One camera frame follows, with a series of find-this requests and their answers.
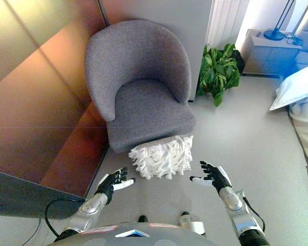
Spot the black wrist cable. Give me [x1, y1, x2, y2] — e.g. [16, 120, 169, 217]
[45, 198, 86, 238]
[242, 196, 266, 233]

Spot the white shaggy fringed pillow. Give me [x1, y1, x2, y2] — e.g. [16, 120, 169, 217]
[128, 135, 194, 180]

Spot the grey bedside cabinet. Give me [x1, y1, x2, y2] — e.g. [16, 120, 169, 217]
[242, 28, 303, 77]

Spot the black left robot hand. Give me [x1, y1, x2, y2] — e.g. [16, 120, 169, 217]
[94, 167, 136, 197]

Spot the tangled black cable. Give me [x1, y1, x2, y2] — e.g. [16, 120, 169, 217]
[283, 31, 304, 47]

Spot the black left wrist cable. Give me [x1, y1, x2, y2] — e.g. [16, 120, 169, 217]
[45, 198, 86, 238]

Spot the blue lamp base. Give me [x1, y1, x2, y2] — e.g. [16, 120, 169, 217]
[263, 0, 296, 42]

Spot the white bed with duvet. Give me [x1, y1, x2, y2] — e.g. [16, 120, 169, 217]
[288, 96, 308, 195]

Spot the green potted houseplant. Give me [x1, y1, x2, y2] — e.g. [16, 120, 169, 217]
[196, 43, 241, 108]

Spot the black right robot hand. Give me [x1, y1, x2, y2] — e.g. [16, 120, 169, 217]
[189, 160, 233, 193]

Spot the brown wooden wardrobe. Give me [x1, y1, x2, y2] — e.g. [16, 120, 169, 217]
[0, 0, 111, 198]

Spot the white pleated curtain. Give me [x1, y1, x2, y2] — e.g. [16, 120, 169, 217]
[207, 0, 250, 48]

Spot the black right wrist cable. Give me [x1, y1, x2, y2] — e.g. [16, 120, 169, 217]
[242, 196, 266, 233]

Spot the dark grey desk top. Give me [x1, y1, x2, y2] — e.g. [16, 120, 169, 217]
[0, 168, 86, 220]

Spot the silver right robot leg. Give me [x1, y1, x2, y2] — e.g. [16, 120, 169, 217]
[178, 211, 206, 238]

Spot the grey robot torso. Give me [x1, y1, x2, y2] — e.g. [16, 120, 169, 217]
[45, 222, 214, 246]

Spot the grey fabric armchair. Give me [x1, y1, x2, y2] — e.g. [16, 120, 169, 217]
[84, 19, 197, 154]

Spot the white bed pillow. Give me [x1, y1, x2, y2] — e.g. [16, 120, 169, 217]
[268, 63, 308, 112]

